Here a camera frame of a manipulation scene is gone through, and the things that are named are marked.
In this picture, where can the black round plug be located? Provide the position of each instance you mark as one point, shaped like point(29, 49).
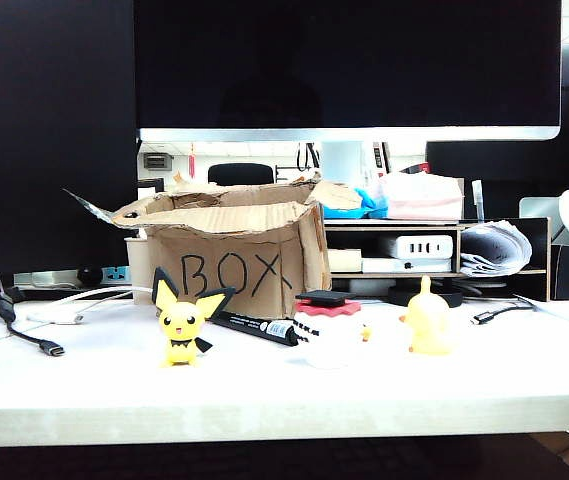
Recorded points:
point(89, 275)

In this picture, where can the flat white device box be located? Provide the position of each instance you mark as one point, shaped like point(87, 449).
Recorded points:
point(389, 265)

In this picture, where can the black round monitor base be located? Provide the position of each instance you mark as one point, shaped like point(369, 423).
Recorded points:
point(404, 296)

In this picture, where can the wooden desk organizer shelf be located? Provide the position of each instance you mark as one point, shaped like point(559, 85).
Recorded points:
point(389, 225)

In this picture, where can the black marker pen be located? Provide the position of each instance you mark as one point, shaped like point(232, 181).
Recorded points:
point(259, 326)

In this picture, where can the yellow Pichu doll black ears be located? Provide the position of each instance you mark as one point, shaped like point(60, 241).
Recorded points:
point(179, 325)

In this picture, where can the small black monitor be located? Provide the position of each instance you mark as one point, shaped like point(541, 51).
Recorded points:
point(504, 165)

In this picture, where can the plain yellow Pikachu doll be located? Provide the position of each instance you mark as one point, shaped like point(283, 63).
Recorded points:
point(429, 325)

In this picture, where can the black office chair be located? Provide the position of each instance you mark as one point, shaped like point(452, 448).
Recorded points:
point(241, 175)

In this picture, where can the white power strip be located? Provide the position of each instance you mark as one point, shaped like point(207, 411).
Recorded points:
point(114, 275)

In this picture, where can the small cream box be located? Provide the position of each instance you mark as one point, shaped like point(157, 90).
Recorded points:
point(344, 260)

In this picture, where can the pink tissue pack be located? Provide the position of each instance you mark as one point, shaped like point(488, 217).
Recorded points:
point(419, 197)

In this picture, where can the white multi-port charger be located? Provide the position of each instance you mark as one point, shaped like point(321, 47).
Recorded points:
point(424, 247)

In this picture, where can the white doll red black hat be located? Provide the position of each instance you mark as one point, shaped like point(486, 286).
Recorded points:
point(329, 342)

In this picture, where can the large black monitor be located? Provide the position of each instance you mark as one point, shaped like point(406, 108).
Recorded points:
point(39, 125)

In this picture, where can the cardboard box marked BOX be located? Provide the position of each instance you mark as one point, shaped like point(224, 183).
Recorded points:
point(244, 235)

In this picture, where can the rolled white papers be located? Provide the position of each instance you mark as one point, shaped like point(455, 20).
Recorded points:
point(494, 247)

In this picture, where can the small black box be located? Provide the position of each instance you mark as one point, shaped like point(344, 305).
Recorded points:
point(566, 270)

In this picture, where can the blue wet wipes pack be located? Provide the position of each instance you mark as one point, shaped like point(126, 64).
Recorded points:
point(369, 202)

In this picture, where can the large silver-framed monitor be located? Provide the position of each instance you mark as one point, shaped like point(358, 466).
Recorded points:
point(344, 60)

